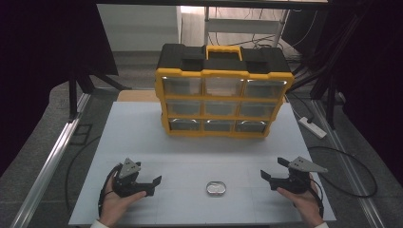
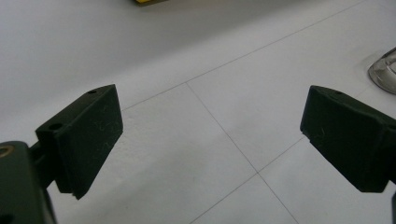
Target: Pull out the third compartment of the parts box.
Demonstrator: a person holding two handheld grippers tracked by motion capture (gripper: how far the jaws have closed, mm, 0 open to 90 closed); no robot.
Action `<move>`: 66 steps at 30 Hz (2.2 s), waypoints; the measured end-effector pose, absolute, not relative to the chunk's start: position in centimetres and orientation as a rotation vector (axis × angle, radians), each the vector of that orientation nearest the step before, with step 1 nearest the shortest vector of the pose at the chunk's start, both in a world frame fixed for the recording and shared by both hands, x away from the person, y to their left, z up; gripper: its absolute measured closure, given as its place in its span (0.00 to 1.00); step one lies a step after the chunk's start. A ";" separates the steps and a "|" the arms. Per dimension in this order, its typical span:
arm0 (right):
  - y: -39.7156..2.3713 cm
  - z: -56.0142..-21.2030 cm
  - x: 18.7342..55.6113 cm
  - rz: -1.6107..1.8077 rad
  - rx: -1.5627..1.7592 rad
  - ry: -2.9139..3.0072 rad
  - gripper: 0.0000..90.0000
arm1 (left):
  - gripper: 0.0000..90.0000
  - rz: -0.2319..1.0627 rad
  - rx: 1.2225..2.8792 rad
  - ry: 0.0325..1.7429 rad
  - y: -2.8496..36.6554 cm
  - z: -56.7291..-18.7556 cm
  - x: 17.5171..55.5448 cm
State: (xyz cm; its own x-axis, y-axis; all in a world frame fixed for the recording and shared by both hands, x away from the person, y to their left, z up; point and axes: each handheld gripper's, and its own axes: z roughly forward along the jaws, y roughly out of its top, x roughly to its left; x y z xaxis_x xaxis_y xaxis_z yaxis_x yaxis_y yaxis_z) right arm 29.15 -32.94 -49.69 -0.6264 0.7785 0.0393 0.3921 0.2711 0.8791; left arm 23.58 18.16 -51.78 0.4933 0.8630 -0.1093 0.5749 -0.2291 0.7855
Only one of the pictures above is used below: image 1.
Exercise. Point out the person's left hand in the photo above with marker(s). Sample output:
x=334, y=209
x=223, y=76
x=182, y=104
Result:
x=114, y=205

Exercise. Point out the black metal stand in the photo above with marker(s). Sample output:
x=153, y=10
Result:
x=331, y=104
x=72, y=95

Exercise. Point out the white metal shelf frame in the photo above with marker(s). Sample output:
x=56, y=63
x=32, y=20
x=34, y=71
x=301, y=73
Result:
x=240, y=26

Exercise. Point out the white power strip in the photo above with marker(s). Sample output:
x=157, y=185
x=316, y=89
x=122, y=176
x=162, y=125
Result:
x=313, y=127

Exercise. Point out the aluminium floor rail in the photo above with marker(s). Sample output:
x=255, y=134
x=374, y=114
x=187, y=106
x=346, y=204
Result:
x=348, y=164
x=47, y=167

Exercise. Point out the set of clear cabinet drawers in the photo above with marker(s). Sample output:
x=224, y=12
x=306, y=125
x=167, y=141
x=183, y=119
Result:
x=183, y=108

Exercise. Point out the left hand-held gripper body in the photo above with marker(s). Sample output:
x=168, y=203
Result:
x=126, y=185

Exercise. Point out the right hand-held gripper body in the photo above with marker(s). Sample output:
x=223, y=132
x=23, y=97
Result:
x=296, y=182

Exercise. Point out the person's white sleeve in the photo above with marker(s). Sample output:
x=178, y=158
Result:
x=321, y=225
x=99, y=224

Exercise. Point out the person's left white sleeve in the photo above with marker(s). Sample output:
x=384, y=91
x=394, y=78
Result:
x=99, y=224

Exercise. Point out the person's right white sleeve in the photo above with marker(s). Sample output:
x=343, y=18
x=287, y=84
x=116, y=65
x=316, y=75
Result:
x=321, y=225

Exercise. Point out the black plug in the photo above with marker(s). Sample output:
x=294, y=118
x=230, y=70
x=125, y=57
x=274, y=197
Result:
x=309, y=119

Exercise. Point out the dark curtain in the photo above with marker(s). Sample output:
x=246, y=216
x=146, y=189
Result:
x=374, y=79
x=38, y=63

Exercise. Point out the wooden board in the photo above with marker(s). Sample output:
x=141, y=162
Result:
x=136, y=96

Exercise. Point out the yellow black organizer cabinet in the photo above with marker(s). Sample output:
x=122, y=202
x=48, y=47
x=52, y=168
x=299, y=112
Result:
x=221, y=65

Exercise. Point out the clear plastic drawer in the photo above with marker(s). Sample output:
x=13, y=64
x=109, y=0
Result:
x=264, y=89

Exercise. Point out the person's right hand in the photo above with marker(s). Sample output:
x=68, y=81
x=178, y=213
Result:
x=309, y=205

